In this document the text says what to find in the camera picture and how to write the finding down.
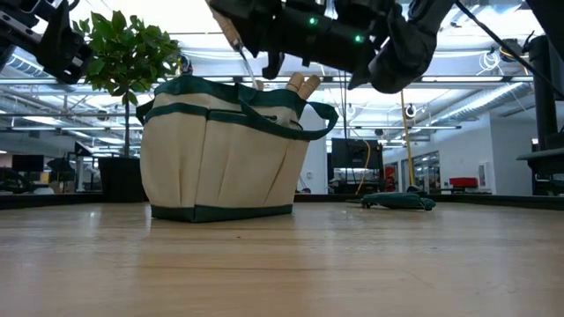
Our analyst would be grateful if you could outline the green pruning shears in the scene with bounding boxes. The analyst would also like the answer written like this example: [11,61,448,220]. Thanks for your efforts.
[360,191,437,211]

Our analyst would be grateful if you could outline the yellow hanging cable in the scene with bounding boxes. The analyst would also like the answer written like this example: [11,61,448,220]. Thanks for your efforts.
[398,90,419,188]

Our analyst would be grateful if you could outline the small dark background monitor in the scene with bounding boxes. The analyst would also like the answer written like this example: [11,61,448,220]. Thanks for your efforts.
[11,153,45,173]

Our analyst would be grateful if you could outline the red background bin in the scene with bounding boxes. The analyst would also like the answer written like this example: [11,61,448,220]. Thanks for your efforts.
[449,176,479,188]

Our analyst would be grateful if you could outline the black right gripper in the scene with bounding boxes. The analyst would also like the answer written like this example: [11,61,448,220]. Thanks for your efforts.
[219,0,375,80]

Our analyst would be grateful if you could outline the beige green canvas gardening bag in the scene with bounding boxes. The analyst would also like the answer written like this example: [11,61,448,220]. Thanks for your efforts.
[135,74,340,224]

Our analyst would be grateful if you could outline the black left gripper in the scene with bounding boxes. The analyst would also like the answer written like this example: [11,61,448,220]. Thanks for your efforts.
[0,0,93,85]

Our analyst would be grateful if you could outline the green potted plant black pot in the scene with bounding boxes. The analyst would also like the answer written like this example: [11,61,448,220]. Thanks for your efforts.
[72,9,182,203]

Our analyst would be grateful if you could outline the black office chair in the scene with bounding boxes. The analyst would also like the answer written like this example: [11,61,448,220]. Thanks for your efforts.
[0,166,24,195]

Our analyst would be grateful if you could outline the wooden handle metal trowel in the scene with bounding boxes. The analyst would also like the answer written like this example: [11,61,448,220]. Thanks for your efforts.
[298,74,323,101]
[205,0,260,91]

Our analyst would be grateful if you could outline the black ceiling reel yellow cable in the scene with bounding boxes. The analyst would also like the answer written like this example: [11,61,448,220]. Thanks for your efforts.
[499,37,525,63]

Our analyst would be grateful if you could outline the curved yellow background cable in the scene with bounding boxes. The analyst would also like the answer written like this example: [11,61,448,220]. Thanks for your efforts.
[355,138,372,195]

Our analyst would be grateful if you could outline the black background monitor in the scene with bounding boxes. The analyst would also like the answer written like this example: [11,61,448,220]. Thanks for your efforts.
[330,137,382,170]

